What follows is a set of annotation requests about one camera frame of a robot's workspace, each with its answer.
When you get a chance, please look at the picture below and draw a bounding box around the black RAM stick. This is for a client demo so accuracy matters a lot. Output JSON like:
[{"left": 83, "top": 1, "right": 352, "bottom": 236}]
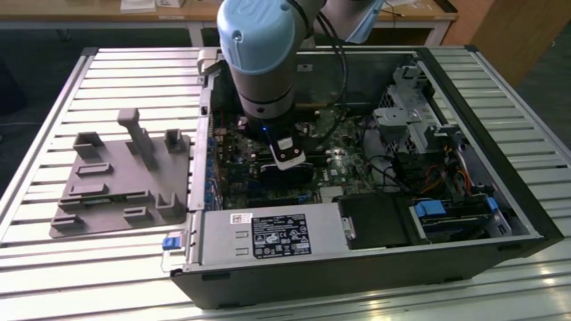
[{"left": 254, "top": 150, "right": 327, "bottom": 163}]

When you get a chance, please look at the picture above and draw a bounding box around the black graphics card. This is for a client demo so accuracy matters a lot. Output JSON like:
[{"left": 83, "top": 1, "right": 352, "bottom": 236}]
[{"left": 256, "top": 162, "right": 316, "bottom": 187}]

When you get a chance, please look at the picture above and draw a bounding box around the green motherboard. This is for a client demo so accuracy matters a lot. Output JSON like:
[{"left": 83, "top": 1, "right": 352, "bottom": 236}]
[{"left": 208, "top": 106, "right": 390, "bottom": 211}]

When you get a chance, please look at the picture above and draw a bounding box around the silver drive cage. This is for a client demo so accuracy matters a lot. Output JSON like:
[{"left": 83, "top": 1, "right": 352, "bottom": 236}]
[{"left": 370, "top": 65, "right": 463, "bottom": 156}]

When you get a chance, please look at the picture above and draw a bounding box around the grey parts rack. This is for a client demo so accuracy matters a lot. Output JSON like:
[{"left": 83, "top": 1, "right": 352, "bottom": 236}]
[{"left": 47, "top": 107, "right": 194, "bottom": 239}]

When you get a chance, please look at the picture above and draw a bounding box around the silver power supply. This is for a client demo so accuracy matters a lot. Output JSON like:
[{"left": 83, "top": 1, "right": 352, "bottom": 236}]
[{"left": 195, "top": 203, "right": 354, "bottom": 265}]

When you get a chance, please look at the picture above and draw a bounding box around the black plastic shroud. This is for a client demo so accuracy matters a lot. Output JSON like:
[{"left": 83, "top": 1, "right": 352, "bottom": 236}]
[{"left": 332, "top": 193, "right": 419, "bottom": 251}]

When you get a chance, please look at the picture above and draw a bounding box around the green RAM stick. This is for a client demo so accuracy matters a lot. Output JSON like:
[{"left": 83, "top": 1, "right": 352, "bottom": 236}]
[{"left": 79, "top": 197, "right": 128, "bottom": 205}]

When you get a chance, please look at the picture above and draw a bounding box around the blue disk carrier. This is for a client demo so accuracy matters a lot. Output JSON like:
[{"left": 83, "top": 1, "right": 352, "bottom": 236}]
[{"left": 413, "top": 199, "right": 447, "bottom": 221}]

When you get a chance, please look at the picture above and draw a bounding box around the white cardboard box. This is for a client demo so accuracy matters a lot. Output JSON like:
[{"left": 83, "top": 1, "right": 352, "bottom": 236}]
[{"left": 120, "top": 0, "right": 158, "bottom": 14}]

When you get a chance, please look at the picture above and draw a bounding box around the black open PC case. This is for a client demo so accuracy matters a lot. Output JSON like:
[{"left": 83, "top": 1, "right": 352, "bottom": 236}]
[{"left": 168, "top": 45, "right": 565, "bottom": 310}]

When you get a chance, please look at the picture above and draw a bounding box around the wooden desk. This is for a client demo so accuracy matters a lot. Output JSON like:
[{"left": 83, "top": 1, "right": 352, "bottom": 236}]
[{"left": 0, "top": 0, "right": 459, "bottom": 47}]

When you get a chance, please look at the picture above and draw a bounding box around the wooden cabinet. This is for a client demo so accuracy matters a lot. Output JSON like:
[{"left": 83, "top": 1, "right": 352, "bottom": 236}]
[{"left": 446, "top": 0, "right": 571, "bottom": 86}]

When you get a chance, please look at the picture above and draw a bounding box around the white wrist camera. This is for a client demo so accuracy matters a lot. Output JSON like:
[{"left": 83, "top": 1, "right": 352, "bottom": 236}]
[{"left": 268, "top": 136, "right": 308, "bottom": 171}]

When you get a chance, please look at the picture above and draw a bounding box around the grey case corner bracket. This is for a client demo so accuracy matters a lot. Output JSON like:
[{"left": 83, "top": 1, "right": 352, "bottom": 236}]
[{"left": 195, "top": 49, "right": 227, "bottom": 76}]

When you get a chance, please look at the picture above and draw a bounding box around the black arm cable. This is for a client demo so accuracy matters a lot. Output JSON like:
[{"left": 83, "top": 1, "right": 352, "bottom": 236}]
[{"left": 284, "top": 0, "right": 350, "bottom": 150}]

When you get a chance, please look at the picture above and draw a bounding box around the black internal cable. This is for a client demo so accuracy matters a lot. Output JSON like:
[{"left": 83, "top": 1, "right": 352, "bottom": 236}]
[{"left": 362, "top": 122, "right": 417, "bottom": 195}]

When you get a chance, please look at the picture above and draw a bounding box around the orange yellow wire bundle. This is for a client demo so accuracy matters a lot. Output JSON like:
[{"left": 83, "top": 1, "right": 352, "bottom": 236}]
[{"left": 419, "top": 165, "right": 475, "bottom": 195}]

